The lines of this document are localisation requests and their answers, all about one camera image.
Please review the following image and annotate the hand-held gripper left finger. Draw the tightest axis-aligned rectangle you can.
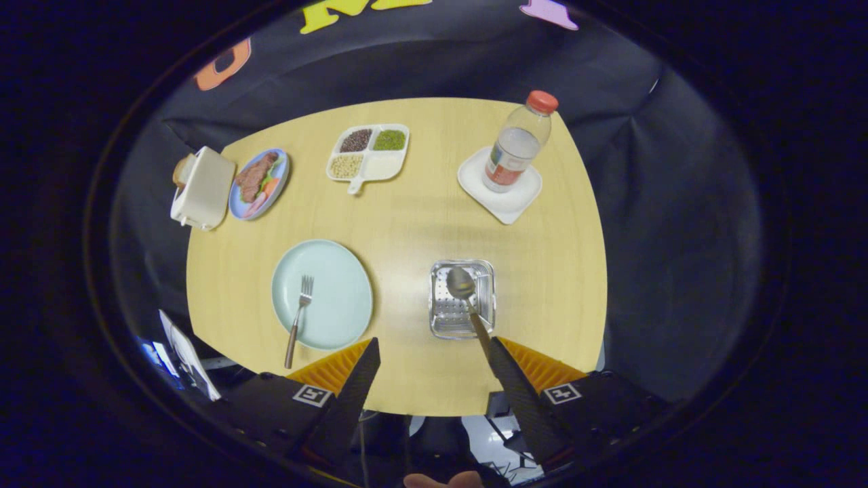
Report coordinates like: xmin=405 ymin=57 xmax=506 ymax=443
xmin=220 ymin=338 xmax=382 ymax=468

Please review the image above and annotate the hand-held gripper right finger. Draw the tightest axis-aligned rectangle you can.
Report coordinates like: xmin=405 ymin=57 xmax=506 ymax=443
xmin=488 ymin=337 xmax=669 ymax=472

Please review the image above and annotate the wooden-handled metal fork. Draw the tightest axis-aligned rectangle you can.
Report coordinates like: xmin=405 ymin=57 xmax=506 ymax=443
xmin=284 ymin=275 xmax=315 ymax=369

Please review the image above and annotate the wooden-handled metal spoon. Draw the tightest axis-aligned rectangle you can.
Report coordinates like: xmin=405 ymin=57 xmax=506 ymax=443
xmin=446 ymin=266 xmax=493 ymax=363

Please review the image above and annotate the pale green plate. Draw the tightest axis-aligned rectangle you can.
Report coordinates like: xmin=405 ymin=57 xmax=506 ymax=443
xmin=271 ymin=239 xmax=374 ymax=351

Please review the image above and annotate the perforated metal tray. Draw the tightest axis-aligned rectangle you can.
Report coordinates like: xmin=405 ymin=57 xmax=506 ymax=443
xmin=429 ymin=259 xmax=496 ymax=340

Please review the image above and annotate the white side desk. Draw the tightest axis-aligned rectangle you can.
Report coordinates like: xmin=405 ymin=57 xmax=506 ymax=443
xmin=159 ymin=310 xmax=221 ymax=402

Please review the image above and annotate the computer screen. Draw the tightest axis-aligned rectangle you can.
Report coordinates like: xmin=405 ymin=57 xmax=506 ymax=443
xmin=139 ymin=335 xmax=184 ymax=390

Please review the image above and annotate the white square coaster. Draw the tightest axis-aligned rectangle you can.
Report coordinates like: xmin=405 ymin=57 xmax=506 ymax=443
xmin=457 ymin=146 xmax=543 ymax=225

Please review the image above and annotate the white divided dish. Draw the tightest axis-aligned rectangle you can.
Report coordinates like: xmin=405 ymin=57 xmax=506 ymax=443
xmin=325 ymin=123 xmax=410 ymax=196

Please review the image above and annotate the brown steak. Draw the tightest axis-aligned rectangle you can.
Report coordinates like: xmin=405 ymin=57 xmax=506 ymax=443
xmin=235 ymin=152 xmax=279 ymax=203

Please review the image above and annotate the blue plate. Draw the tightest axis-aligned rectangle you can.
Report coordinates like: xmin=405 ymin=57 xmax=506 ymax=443
xmin=229 ymin=148 xmax=290 ymax=221

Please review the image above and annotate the clear red-capped water bottle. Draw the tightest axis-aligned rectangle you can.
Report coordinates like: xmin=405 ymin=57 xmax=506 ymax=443
xmin=483 ymin=90 xmax=559 ymax=194

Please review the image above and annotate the cream white toaster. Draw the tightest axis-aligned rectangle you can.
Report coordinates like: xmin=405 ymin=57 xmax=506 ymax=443
xmin=170 ymin=146 xmax=236 ymax=232

